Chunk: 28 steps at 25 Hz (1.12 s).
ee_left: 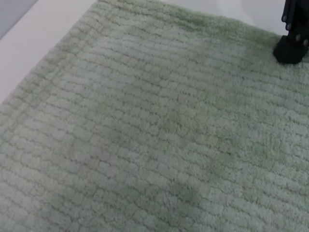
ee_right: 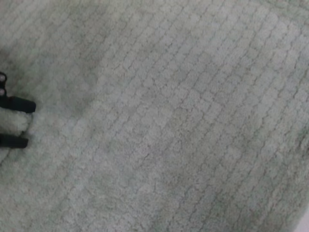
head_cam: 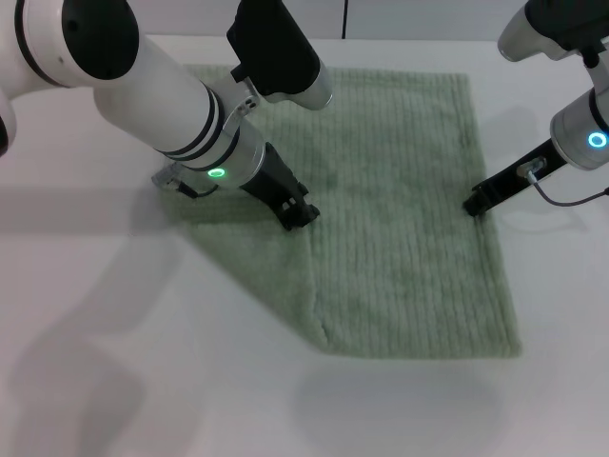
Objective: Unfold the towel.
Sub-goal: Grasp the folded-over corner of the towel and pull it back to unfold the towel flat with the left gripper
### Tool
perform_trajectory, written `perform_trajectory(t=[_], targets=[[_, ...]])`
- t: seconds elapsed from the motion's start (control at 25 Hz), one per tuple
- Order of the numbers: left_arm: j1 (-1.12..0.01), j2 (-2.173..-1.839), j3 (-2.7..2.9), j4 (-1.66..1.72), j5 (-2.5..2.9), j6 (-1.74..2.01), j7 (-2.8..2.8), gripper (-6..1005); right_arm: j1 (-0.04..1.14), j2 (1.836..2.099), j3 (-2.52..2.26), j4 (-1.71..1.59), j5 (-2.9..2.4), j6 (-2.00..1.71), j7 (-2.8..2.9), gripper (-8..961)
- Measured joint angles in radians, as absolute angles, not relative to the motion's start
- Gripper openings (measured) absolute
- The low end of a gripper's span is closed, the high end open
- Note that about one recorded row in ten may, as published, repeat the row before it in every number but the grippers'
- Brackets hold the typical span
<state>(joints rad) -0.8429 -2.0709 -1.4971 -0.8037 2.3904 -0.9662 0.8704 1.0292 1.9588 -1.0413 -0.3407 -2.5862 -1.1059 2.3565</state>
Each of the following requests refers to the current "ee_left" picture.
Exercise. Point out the light green ribbed towel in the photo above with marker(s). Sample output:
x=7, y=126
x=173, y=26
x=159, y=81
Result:
x=144, y=133

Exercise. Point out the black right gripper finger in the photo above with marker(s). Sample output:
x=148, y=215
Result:
x=289, y=50

